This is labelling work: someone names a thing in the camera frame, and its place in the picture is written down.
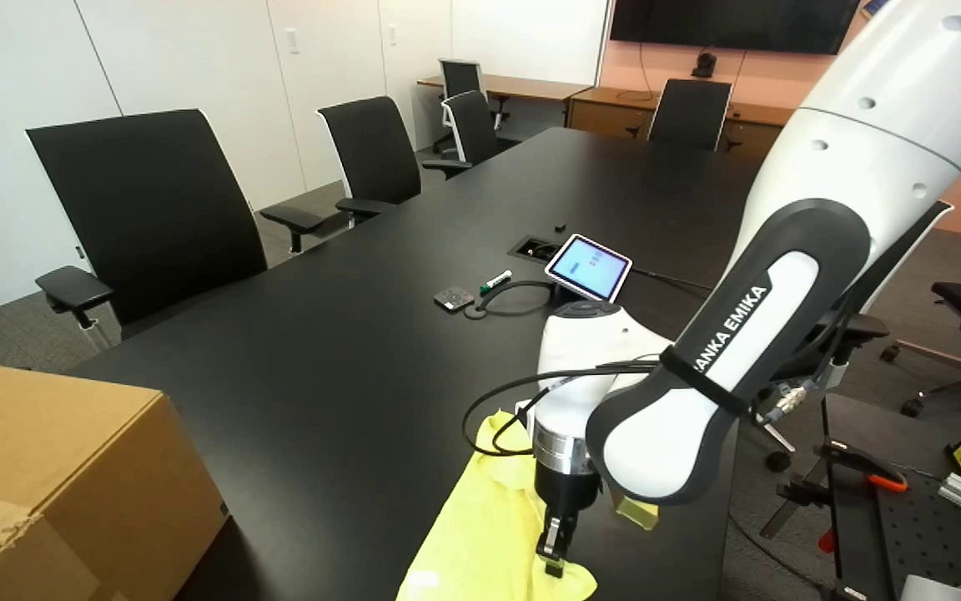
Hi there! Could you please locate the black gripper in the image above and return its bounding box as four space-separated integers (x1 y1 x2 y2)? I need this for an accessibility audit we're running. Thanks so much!
531 461 600 582

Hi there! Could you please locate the yellow towel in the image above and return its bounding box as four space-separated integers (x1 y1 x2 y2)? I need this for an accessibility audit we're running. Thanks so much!
395 409 607 601

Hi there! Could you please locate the small black phone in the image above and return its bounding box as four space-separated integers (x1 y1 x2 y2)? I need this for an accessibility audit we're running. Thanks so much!
432 283 481 317

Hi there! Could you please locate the white tablet on stand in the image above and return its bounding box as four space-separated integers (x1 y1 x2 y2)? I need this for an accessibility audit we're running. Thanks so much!
540 229 638 308

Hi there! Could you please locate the black tripod stand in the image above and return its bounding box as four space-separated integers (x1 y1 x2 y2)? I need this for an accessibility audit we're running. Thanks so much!
816 395 873 601

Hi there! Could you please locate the wooden cabinet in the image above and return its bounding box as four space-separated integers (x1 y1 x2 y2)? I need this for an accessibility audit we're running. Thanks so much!
564 84 788 170

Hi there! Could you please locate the light wooden desk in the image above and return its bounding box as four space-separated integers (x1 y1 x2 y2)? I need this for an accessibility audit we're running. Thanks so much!
415 70 595 128

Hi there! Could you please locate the brown cardboard box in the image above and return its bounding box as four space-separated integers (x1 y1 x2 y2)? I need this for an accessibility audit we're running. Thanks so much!
0 359 232 601

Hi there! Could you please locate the large black office chair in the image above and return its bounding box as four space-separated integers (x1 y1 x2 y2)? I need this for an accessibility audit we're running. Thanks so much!
24 108 273 343

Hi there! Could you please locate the yellowish wrist camera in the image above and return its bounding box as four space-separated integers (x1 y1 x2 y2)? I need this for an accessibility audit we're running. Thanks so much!
611 495 664 533

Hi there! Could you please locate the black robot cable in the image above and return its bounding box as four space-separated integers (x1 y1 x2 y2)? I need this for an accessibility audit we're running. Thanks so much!
459 359 673 461

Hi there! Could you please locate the black looped table cable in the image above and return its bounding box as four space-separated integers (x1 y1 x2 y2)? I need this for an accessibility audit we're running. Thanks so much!
464 277 559 323

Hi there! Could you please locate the black clamp orange handle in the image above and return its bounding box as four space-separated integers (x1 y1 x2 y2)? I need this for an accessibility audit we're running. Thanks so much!
778 439 911 510

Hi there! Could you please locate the black wall television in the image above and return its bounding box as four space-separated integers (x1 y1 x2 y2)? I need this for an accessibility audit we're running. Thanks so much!
607 0 866 58

